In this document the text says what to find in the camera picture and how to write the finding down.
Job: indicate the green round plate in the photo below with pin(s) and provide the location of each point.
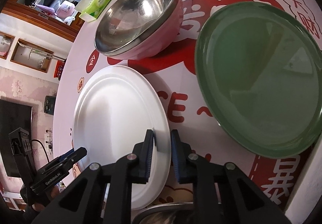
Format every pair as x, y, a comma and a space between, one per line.
259, 71

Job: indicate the pink steel bowl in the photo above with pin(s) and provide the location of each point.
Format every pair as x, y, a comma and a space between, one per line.
137, 29

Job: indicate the green tissue box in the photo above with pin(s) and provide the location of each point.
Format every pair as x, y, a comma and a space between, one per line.
90, 10

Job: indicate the small steel bowl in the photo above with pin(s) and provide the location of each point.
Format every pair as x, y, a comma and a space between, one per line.
178, 212

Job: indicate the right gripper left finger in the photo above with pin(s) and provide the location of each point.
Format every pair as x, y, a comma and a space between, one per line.
102, 194

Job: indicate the printed pink tablecloth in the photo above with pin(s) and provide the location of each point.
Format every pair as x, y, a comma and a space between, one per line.
295, 183

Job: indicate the red basket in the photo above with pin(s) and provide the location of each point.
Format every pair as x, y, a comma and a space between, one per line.
59, 69

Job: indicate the white round plate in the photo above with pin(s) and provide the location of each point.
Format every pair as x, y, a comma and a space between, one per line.
114, 110

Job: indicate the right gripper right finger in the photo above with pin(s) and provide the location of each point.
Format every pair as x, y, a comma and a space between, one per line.
221, 193

